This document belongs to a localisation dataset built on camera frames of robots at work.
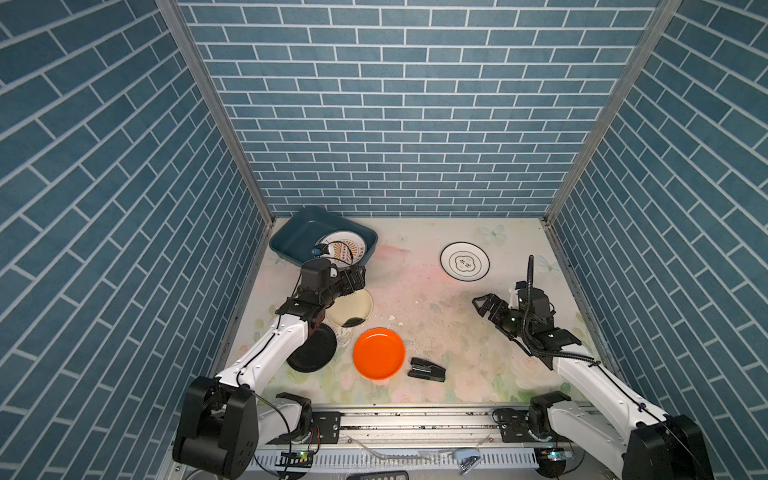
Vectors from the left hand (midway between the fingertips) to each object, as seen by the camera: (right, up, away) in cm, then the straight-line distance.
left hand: (354, 271), depth 85 cm
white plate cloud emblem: (+37, +1, +23) cm, 44 cm away
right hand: (+36, -10, 0) cm, 37 cm away
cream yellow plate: (-1, -12, +12) cm, 17 cm away
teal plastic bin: (-27, +10, +29) cm, 41 cm away
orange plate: (+7, -24, +2) cm, 25 cm away
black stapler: (+20, -27, -3) cm, 34 cm away
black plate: (-11, -24, 0) cm, 26 cm away
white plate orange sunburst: (-7, +6, +23) cm, 25 cm away
